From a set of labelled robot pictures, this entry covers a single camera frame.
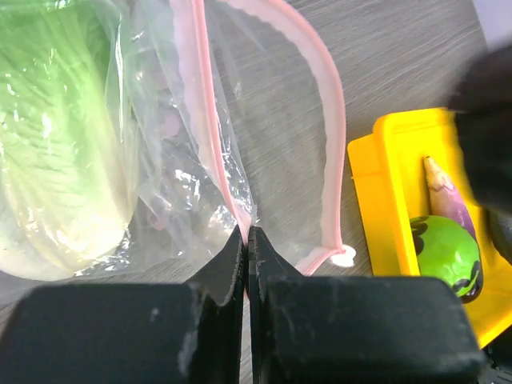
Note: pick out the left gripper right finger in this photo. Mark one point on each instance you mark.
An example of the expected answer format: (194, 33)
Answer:
(354, 329)

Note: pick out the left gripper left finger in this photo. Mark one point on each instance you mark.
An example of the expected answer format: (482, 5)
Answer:
(186, 332)

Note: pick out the green toy ball black zigzag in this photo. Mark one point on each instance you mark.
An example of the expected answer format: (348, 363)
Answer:
(447, 251)

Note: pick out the purple toy eggplant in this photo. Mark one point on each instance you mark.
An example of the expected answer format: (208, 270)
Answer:
(446, 201)

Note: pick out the clear zip top bag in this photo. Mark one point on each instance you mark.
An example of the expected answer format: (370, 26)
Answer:
(240, 122)

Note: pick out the green polka dot toy food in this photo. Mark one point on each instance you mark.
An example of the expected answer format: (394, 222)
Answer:
(69, 163)

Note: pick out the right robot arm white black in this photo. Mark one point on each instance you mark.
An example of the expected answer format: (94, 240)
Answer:
(481, 103)

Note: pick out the yellow plastic tray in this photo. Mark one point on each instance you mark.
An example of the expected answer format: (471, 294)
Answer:
(390, 183)

